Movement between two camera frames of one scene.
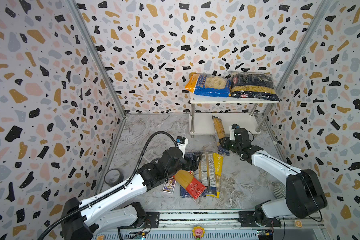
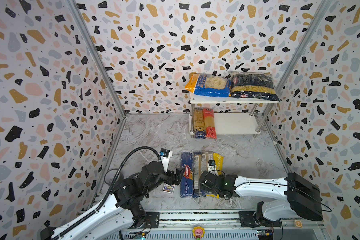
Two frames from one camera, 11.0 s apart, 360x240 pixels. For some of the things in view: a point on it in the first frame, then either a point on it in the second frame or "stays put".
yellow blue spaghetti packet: (220, 132) -> (199, 124)
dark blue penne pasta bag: (252, 85) stays put
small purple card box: (169, 186) stays put
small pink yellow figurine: (198, 232) stays put
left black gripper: (198, 163) -> (172, 180)
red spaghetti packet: (186, 178) -> (210, 128)
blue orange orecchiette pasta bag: (208, 84) stays put
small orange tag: (298, 223) stays put
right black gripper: (226, 142) -> (206, 180)
